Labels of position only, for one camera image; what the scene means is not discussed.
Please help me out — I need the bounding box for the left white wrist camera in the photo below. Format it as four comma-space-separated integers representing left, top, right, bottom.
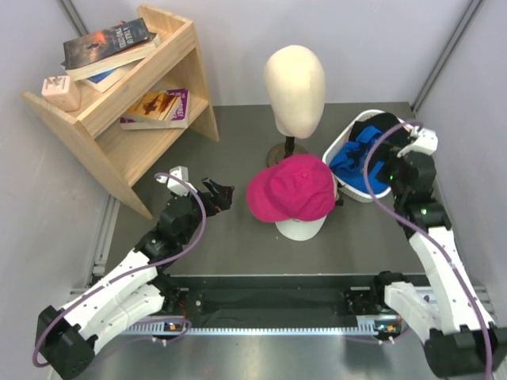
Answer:
154, 165, 195, 196

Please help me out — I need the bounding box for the beige mannequin head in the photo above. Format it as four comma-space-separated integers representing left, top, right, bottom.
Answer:
264, 45, 326, 139

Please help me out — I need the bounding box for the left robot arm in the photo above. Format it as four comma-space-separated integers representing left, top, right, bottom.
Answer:
32, 173, 234, 379

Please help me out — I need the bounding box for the pink cap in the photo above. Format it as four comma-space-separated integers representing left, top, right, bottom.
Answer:
246, 154, 336, 223

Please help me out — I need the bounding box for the white perforated basket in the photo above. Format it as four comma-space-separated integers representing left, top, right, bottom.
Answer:
322, 109, 413, 203

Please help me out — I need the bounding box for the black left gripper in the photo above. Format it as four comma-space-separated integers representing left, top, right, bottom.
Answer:
171, 178, 234, 245

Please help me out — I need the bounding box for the blue cover book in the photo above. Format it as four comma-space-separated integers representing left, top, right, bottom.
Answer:
82, 62, 138, 93

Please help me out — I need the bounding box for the blue cap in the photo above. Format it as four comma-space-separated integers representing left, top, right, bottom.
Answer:
330, 126, 388, 195

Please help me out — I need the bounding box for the wooden shelf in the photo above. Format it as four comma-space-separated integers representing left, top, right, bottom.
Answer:
21, 4, 219, 219

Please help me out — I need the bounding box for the pink power adapter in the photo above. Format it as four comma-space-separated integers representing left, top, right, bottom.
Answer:
41, 75, 82, 112

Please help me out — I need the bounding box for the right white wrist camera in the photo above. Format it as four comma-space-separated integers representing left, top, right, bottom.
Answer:
397, 124, 438, 158

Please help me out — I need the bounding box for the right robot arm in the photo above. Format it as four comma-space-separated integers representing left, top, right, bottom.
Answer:
369, 152, 506, 378

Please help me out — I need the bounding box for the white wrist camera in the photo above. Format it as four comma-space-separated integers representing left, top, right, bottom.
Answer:
397, 124, 438, 158
154, 165, 195, 196

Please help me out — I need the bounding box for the orange purple book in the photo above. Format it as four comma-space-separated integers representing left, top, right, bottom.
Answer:
119, 89, 190, 131

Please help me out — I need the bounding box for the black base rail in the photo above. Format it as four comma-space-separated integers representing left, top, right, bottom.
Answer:
160, 274, 398, 328

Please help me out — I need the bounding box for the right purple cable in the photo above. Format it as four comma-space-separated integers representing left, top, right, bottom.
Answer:
362, 121, 496, 380

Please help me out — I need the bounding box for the dark cover paperback book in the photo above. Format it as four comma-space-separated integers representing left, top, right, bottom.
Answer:
61, 17, 161, 80

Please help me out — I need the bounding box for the white slotted cable duct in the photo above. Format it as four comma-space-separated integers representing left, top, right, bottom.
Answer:
120, 315, 406, 337

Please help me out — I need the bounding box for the black cap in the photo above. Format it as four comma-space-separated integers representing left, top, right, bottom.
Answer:
348, 112, 410, 162

